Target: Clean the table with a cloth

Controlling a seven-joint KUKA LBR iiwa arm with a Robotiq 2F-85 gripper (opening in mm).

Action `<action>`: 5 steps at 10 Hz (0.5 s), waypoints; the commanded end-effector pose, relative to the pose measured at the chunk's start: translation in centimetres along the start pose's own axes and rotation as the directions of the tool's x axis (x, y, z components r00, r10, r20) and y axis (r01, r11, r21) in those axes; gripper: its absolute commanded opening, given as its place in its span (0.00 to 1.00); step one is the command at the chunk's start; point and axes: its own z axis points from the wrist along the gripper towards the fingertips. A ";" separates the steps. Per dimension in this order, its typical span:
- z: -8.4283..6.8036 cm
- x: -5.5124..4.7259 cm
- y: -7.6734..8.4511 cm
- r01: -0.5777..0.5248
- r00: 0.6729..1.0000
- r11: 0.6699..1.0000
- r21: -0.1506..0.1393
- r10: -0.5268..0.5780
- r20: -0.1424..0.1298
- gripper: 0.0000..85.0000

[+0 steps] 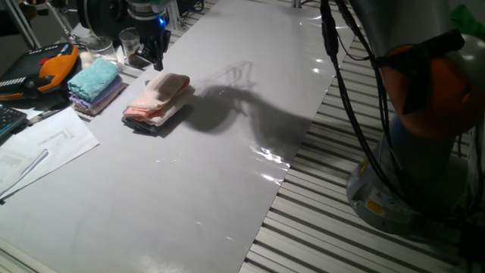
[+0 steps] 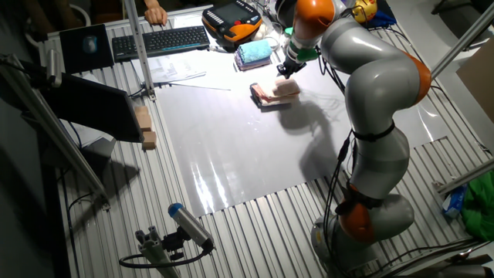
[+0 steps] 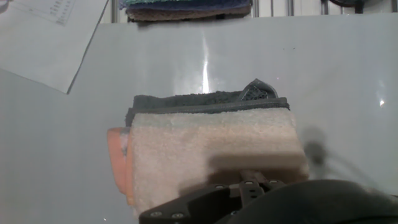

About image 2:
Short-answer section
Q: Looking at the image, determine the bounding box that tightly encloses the black camera clamp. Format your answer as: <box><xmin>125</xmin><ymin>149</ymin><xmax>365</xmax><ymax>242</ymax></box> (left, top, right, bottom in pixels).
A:
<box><xmin>161</xmin><ymin>227</ymin><xmax>187</xmax><ymax>262</ymax></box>

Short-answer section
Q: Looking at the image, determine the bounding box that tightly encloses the silver camera with blue end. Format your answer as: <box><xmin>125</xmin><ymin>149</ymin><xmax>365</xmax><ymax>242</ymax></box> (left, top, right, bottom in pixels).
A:
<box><xmin>167</xmin><ymin>202</ymin><xmax>215</xmax><ymax>253</ymax></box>

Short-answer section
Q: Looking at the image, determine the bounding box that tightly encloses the dark grey cloth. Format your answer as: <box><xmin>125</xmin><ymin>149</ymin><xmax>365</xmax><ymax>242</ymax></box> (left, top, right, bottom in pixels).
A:
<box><xmin>249</xmin><ymin>81</ymin><xmax>264</xmax><ymax>110</ymax></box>

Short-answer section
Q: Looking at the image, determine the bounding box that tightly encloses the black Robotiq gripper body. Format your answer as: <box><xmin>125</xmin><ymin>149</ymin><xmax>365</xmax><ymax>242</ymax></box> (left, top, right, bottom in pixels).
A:
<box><xmin>278</xmin><ymin>56</ymin><xmax>309</xmax><ymax>76</ymax></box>

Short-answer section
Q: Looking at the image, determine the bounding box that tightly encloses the black computer monitor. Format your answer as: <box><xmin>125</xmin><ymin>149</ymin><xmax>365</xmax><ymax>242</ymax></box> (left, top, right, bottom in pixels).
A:
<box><xmin>38</xmin><ymin>72</ymin><xmax>145</xmax><ymax>160</ymax></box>

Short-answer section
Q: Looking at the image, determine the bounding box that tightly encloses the gold piggy bank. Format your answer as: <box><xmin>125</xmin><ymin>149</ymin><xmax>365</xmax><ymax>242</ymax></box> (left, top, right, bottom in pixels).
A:
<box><xmin>350</xmin><ymin>0</ymin><xmax>379</xmax><ymax>25</ymax></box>

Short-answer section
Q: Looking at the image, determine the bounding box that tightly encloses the aluminium frame post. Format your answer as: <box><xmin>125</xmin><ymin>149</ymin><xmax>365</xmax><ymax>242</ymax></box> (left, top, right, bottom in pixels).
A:
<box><xmin>134</xmin><ymin>226</ymin><xmax>182</xmax><ymax>278</ymax></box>
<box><xmin>429</xmin><ymin>1</ymin><xmax>494</xmax><ymax>80</ymax></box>
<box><xmin>0</xmin><ymin>53</ymin><xmax>111</xmax><ymax>212</ymax></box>
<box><xmin>435</xmin><ymin>158</ymin><xmax>494</xmax><ymax>195</ymax></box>
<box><xmin>123</xmin><ymin>0</ymin><xmax>157</xmax><ymax>103</ymax></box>

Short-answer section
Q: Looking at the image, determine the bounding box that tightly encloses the black camera cable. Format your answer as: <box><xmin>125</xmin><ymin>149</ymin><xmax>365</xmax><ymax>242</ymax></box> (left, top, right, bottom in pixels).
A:
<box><xmin>118</xmin><ymin>246</ymin><xmax>211</xmax><ymax>270</ymax></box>

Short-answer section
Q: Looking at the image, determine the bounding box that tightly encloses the black filament spool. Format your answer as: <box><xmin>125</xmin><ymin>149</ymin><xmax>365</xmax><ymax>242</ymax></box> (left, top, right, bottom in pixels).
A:
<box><xmin>273</xmin><ymin>0</ymin><xmax>299</xmax><ymax>29</ymax></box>

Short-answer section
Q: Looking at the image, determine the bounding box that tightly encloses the mauve brown folded cloth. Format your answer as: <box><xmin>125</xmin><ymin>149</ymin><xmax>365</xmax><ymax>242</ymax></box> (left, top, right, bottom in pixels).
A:
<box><xmin>235</xmin><ymin>60</ymin><xmax>272</xmax><ymax>73</ymax></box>

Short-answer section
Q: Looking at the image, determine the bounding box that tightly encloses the purple folded cloth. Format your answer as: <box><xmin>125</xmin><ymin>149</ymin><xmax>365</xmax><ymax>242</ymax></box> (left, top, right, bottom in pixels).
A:
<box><xmin>233</xmin><ymin>51</ymin><xmax>272</xmax><ymax>70</ymax></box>

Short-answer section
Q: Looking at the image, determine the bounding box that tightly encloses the green fabric bag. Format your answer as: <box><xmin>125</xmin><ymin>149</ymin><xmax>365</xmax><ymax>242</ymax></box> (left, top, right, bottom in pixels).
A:
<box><xmin>460</xmin><ymin>171</ymin><xmax>494</xmax><ymax>242</ymax></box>

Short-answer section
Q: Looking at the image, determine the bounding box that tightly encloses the grey plastic table mat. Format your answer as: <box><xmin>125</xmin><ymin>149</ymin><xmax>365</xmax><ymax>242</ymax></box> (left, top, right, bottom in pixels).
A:
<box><xmin>154</xmin><ymin>36</ymin><xmax>453</xmax><ymax>219</ymax></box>

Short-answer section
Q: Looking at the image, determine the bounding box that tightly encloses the small printed paper sheet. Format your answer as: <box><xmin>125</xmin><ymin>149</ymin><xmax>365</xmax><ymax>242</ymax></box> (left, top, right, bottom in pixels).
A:
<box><xmin>144</xmin><ymin>53</ymin><xmax>208</xmax><ymax>84</ymax></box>

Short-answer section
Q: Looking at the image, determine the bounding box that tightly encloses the person's bare hand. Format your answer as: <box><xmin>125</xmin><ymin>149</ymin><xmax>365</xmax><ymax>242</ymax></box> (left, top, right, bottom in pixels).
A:
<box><xmin>144</xmin><ymin>5</ymin><xmax>169</xmax><ymax>27</ymax></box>

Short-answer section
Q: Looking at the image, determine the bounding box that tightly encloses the black floor cable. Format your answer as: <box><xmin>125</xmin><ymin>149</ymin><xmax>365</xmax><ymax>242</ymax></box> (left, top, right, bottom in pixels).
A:
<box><xmin>368</xmin><ymin>238</ymin><xmax>494</xmax><ymax>277</ymax></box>

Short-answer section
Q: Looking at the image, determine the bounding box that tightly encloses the black computer keyboard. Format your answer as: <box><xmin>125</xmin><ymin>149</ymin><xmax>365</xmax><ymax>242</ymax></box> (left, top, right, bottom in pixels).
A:
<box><xmin>111</xmin><ymin>25</ymin><xmax>211</xmax><ymax>63</ymax></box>

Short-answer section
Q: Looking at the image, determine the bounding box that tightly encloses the brown cardboard box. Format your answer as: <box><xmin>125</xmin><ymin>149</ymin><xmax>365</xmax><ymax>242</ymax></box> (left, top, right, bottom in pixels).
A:
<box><xmin>455</xmin><ymin>36</ymin><xmax>494</xmax><ymax>125</ymax></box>

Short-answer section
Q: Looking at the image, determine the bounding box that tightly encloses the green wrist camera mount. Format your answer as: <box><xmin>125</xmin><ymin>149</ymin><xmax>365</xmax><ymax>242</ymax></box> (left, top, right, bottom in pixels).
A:
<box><xmin>284</xmin><ymin>26</ymin><xmax>320</xmax><ymax>63</ymax></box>

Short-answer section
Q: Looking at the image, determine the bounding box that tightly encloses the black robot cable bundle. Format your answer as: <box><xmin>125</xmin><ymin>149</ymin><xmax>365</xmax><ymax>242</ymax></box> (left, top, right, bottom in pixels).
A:
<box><xmin>316</xmin><ymin>38</ymin><xmax>356</xmax><ymax>275</ymax></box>

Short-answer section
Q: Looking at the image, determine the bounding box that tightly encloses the teal fluffy folded cloth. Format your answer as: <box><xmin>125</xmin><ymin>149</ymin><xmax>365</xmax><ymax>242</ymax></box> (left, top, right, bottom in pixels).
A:
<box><xmin>235</xmin><ymin>38</ymin><xmax>273</xmax><ymax>65</ymax></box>

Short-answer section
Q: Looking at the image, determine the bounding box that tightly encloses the dark blue cloth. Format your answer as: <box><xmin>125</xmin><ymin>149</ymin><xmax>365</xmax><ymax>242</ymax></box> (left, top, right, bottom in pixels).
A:
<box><xmin>362</xmin><ymin>0</ymin><xmax>398</xmax><ymax>30</ymax></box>

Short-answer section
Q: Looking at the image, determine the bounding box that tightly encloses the orange black teach pendant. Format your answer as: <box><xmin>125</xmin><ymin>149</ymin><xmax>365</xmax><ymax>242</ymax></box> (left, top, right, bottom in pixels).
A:
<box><xmin>201</xmin><ymin>0</ymin><xmax>265</xmax><ymax>44</ymax></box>

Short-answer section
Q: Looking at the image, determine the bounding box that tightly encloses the silver depth camera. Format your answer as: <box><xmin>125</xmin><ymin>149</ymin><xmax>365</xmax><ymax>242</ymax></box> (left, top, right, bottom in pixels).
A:
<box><xmin>46</xmin><ymin>47</ymin><xmax>63</xmax><ymax>88</ymax></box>

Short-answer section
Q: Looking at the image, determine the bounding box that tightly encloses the grey computer mouse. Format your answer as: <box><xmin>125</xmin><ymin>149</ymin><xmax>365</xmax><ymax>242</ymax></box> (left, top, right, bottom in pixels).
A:
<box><xmin>81</xmin><ymin>35</ymin><xmax>99</xmax><ymax>55</ymax></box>

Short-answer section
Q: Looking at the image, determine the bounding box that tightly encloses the black mouse pad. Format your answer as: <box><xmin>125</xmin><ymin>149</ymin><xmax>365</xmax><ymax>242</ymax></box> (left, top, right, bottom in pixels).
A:
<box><xmin>58</xmin><ymin>23</ymin><xmax>116</xmax><ymax>76</ymax></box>

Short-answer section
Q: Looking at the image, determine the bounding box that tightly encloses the empty glass beaker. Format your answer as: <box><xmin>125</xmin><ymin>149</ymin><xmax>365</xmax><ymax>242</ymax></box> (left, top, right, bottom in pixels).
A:
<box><xmin>265</xmin><ymin>22</ymin><xmax>286</xmax><ymax>52</ymax></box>

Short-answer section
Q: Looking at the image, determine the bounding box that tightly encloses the blue tissue pack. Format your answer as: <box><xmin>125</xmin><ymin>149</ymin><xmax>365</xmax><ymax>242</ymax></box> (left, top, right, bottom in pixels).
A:
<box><xmin>441</xmin><ymin>184</ymin><xmax>469</xmax><ymax>219</ymax></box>

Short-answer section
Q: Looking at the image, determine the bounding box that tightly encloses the large white paper sheet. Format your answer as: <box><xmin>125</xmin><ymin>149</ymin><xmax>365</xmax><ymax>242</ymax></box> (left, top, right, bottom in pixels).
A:
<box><xmin>130</xmin><ymin>51</ymin><xmax>233</xmax><ymax>92</ymax></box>

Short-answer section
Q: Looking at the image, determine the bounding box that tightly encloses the pink cream cloth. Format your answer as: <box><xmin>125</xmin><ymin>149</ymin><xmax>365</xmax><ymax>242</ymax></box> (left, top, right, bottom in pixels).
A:
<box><xmin>252</xmin><ymin>77</ymin><xmax>303</xmax><ymax>107</ymax></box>

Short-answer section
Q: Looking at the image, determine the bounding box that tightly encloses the white egg-shaped object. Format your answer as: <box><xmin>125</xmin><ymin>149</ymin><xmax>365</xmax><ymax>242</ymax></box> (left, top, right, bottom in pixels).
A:
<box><xmin>252</xmin><ymin>22</ymin><xmax>272</xmax><ymax>42</ymax></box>

